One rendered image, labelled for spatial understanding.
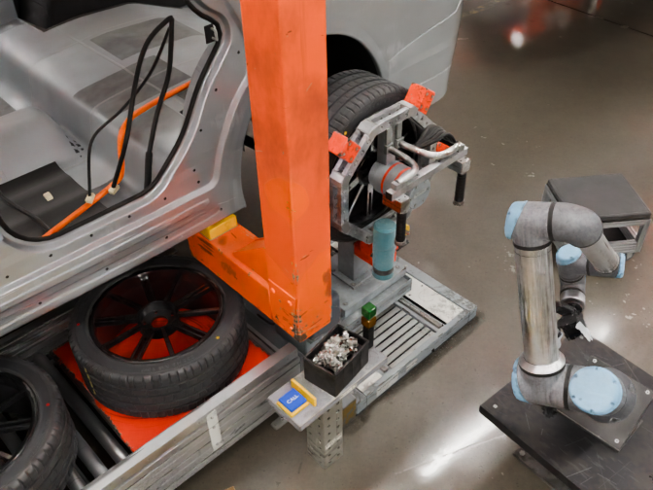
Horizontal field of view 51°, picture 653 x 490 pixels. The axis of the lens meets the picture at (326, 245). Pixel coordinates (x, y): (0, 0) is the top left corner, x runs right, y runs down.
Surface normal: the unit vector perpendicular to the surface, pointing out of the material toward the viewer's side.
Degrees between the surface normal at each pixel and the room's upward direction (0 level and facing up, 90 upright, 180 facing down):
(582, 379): 41
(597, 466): 0
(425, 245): 0
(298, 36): 90
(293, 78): 90
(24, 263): 91
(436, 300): 0
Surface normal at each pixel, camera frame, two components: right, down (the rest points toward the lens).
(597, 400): -0.42, -0.24
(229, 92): 0.69, 0.46
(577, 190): -0.02, -0.76
